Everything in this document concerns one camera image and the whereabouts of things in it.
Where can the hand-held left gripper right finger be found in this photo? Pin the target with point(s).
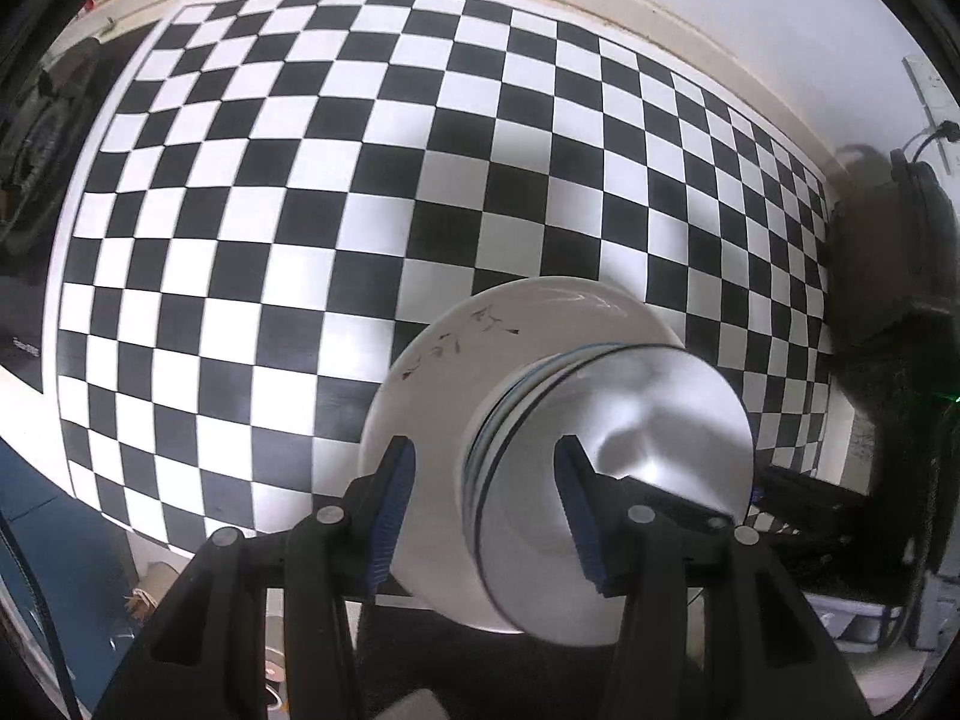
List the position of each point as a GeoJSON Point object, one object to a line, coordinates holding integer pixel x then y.
{"type": "Point", "coordinates": [581, 517]}

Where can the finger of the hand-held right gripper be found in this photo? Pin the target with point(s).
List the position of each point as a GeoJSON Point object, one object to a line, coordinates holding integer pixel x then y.
{"type": "Point", "coordinates": [810, 499]}

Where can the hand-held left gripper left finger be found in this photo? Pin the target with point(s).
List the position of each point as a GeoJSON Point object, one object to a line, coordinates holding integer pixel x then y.
{"type": "Point", "coordinates": [390, 510]}

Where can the white plate with pink flowers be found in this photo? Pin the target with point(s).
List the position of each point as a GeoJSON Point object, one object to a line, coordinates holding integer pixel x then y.
{"type": "Point", "coordinates": [435, 405]}

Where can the white plastic container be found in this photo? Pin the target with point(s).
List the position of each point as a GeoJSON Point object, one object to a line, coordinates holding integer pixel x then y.
{"type": "Point", "coordinates": [862, 630]}

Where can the black appliance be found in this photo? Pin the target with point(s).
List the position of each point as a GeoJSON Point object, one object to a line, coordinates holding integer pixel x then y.
{"type": "Point", "coordinates": [892, 300]}

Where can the black and white checkered tablecloth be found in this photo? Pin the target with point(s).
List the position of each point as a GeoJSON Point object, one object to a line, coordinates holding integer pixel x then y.
{"type": "Point", "coordinates": [337, 202]}

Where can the blue cabinet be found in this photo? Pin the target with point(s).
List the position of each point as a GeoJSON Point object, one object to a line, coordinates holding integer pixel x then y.
{"type": "Point", "coordinates": [60, 577]}

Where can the black induction cooker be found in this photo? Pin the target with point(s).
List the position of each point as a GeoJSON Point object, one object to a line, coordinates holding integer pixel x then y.
{"type": "Point", "coordinates": [22, 330]}

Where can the black gas stove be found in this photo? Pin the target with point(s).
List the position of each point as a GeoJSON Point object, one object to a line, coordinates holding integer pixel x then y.
{"type": "Point", "coordinates": [37, 150]}

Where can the white wall socket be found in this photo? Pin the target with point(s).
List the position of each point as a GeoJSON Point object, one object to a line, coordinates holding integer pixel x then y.
{"type": "Point", "coordinates": [930, 105]}

